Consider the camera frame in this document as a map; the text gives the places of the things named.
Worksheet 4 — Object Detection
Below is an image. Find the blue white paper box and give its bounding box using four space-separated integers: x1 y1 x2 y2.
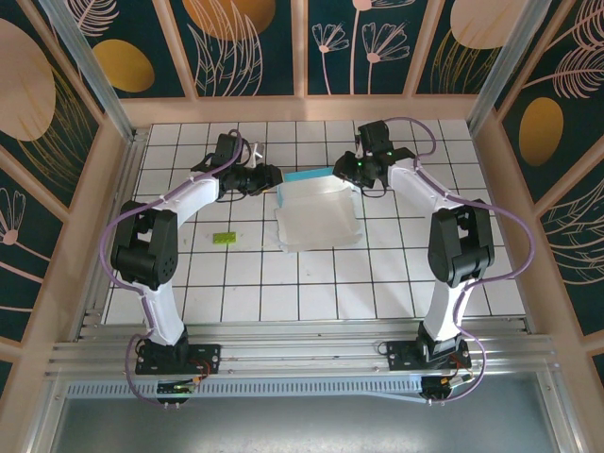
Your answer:
273 167 364 255

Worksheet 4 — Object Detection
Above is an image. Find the small circuit board green light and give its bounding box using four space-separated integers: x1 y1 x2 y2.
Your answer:
155 379 197 395

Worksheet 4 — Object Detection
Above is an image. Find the grey sheet metal panel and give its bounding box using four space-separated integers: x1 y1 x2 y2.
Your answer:
46 377 579 453

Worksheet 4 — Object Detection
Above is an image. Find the aluminium side rail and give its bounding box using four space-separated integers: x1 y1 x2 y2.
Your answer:
75 126 151 341

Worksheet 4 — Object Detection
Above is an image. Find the aluminium rail beam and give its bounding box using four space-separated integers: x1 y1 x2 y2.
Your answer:
44 318 562 378

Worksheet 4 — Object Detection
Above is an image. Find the aluminium frame post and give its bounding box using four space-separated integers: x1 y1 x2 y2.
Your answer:
466 0 553 136
40 0 138 143

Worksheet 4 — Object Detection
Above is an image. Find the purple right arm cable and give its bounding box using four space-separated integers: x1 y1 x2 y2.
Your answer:
384 116 539 407

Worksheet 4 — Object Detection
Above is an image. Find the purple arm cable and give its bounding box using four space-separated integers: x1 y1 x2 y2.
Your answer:
384 116 539 407
102 130 246 410

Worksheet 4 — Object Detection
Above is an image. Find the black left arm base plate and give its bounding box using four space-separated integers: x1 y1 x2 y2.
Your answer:
135 343 223 377

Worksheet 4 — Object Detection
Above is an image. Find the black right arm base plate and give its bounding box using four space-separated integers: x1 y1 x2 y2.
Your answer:
385 339 472 372

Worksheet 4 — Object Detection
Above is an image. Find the perforated grey cable tray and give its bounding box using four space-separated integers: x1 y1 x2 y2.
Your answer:
63 380 426 402

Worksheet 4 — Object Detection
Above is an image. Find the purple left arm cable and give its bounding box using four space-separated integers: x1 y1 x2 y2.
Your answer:
102 130 246 410

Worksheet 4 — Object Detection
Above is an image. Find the black controller box with wires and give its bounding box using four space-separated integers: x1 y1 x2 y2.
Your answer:
421 376 457 402

